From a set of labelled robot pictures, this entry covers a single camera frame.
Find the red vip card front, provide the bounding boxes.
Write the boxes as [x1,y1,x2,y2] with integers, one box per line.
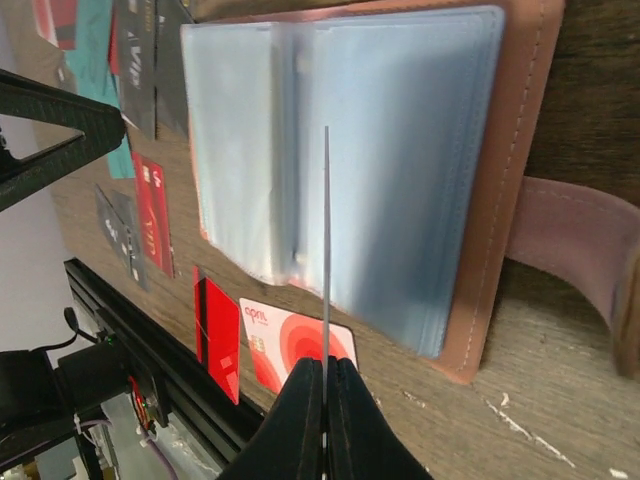
[132,152,175,278]

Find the black cards front left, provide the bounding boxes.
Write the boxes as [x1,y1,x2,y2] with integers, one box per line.
[94,184,150,291]

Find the red card black stripe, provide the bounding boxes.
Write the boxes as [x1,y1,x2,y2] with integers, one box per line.
[193,266,240,405]

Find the black aluminium front rail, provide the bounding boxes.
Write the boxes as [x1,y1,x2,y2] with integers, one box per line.
[64,258,262,466]

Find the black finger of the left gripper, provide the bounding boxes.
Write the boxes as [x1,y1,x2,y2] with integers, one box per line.
[1,70,126,210]

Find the teal cards centre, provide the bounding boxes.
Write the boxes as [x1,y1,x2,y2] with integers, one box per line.
[64,0,136,180]

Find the black cards centre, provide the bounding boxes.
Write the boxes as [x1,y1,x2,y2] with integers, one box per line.
[114,1,194,139]

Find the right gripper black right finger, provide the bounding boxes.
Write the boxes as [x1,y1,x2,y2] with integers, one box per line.
[327,357,431,480]

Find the blue card front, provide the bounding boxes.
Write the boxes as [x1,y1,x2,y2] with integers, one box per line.
[322,126,331,406]

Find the white red circle card front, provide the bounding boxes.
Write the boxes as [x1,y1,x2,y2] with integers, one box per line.
[238,297,360,401]

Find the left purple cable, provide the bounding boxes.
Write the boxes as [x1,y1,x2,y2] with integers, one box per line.
[74,419,181,480]

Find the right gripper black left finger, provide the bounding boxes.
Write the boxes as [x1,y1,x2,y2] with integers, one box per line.
[220,358,323,480]

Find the pink leather card holder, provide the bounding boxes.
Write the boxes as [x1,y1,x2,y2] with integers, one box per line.
[181,1,639,383]

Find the black cards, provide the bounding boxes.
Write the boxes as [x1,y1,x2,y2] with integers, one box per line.
[114,1,194,139]
[94,184,150,291]

